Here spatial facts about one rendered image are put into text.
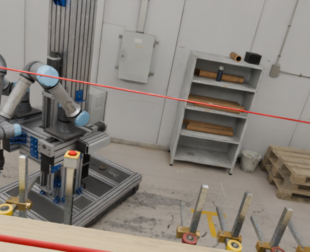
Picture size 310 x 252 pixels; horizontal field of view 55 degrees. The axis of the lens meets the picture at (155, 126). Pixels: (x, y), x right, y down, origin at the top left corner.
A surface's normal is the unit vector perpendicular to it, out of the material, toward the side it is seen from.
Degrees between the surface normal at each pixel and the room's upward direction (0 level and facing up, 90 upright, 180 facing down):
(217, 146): 90
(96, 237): 0
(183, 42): 90
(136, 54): 90
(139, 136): 90
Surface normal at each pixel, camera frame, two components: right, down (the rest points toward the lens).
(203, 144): 0.00, 0.38
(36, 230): 0.18, -0.91
